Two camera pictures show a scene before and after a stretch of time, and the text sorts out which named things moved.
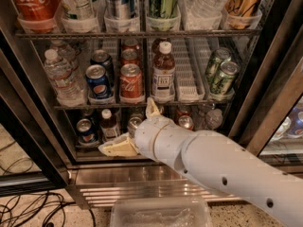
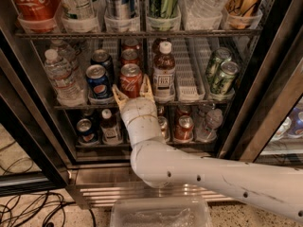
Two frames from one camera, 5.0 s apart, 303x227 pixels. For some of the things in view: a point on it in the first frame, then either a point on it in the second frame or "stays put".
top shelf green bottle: x=163 y=1 stays put
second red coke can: x=130 y=56 stays put
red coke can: x=131 y=84 stays put
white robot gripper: x=146 y=136 -> x=139 y=109
